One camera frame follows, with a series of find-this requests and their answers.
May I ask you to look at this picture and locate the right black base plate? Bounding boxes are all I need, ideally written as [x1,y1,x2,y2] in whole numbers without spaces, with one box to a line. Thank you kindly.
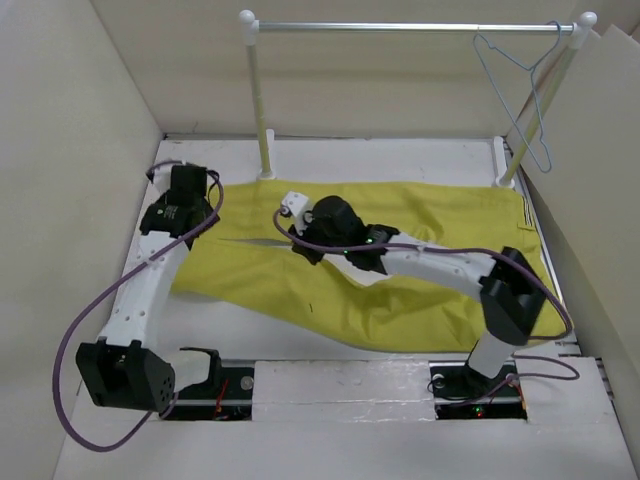
[427,362,527,420]

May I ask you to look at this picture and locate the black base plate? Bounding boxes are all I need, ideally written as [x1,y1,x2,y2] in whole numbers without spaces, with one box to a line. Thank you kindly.
[166,361,255,422]
[427,362,527,420]

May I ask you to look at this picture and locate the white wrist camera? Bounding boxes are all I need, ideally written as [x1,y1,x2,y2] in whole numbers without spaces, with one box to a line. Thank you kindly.
[280,191,313,235]
[145,160,174,194]

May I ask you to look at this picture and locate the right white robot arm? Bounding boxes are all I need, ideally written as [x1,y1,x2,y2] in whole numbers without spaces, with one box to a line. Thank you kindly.
[281,191,546,394]

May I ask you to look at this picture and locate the white and metal clothes rack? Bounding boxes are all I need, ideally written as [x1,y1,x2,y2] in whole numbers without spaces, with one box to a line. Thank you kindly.
[236,7,597,190]

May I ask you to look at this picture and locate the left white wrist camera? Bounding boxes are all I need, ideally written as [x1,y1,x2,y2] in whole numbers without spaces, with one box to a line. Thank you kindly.
[145,160,174,194]

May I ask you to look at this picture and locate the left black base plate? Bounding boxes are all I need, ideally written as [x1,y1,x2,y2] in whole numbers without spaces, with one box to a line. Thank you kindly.
[166,361,255,422]

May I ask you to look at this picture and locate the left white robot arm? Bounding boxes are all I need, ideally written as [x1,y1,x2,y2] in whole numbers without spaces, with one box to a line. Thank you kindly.
[75,161,223,413]

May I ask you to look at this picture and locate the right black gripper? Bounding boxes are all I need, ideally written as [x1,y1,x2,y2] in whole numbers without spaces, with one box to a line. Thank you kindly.
[288,211,348,265]

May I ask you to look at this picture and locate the yellow trousers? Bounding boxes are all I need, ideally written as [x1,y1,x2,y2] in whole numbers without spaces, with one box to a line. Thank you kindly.
[172,180,545,353]

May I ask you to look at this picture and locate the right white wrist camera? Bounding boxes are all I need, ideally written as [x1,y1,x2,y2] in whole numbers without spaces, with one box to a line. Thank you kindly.
[280,191,313,235]

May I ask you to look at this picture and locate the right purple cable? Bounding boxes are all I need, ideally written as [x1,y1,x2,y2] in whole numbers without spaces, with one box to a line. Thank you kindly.
[272,207,581,406]

